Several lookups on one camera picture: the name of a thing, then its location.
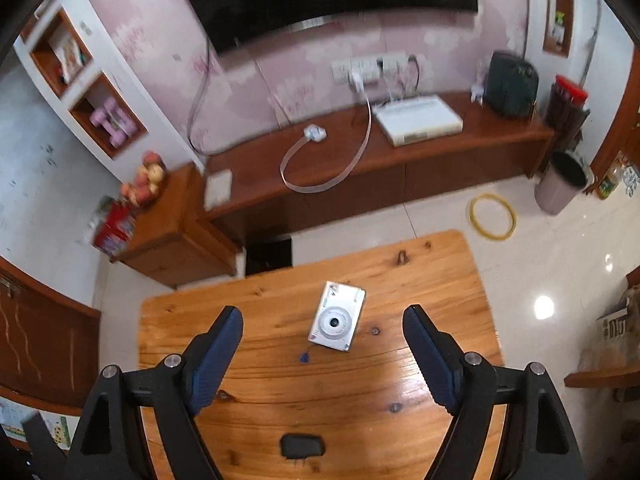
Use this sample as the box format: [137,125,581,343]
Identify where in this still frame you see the purple dumbbell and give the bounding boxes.
[102,110,135,148]
[89,101,121,131]

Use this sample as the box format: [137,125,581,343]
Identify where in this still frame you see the green bottle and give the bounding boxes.
[595,162,623,200]

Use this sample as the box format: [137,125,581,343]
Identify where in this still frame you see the white set-top box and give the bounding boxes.
[375,94,463,148]

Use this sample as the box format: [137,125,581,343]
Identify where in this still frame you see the dark green bag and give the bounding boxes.
[485,50,540,120]

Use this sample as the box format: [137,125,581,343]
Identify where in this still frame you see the white paper bag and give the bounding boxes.
[596,297,633,345]

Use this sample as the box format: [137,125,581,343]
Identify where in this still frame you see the white charging cable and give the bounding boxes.
[280,72,373,193]

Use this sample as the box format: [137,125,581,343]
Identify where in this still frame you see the wooden side cabinet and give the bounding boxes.
[110,162,246,288]

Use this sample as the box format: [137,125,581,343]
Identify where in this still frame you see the black power cable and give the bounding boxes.
[382,52,422,103]

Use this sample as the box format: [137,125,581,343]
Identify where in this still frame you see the grey television cable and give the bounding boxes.
[187,40,213,161]

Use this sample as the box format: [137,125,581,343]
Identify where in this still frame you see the white wall sockets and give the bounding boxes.
[330,51,408,86]

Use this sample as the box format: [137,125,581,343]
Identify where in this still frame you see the colourful packet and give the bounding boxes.
[52,35,83,83]

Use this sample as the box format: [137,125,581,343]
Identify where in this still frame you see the black power adapter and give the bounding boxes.
[280,432,326,460]

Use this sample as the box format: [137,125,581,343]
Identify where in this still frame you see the wooden shelf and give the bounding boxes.
[564,367,640,390]

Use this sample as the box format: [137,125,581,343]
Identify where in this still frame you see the red printed box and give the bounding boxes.
[92,195,138,256]

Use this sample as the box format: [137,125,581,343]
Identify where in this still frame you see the red-lidded jar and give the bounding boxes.
[545,75,591,153]

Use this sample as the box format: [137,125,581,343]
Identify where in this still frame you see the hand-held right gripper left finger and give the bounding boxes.
[65,305,245,480]

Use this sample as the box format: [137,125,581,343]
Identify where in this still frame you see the white paper sheet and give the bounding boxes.
[203,170,234,211]

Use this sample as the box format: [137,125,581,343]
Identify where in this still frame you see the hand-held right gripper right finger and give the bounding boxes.
[402,304,588,480]

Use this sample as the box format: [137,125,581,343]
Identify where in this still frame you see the wooden wall niche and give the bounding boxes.
[542,0,575,58]

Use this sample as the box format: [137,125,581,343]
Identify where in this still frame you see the grey trash bin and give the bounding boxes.
[534,151,591,216]

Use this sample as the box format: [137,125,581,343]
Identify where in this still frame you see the yellow hoop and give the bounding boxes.
[469,192,517,242]

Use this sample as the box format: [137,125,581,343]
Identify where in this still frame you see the white digital camera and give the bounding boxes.
[308,281,366,353]

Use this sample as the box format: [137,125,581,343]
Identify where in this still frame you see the colourful printed sheet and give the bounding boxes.
[0,400,81,448]

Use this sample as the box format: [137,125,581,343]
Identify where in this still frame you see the brown wooden door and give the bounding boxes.
[0,255,101,416]

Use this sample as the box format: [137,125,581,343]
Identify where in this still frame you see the white wall shelf unit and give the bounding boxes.
[12,0,151,161]

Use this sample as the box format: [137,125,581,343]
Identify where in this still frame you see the black floor box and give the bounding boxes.
[245,234,293,277]

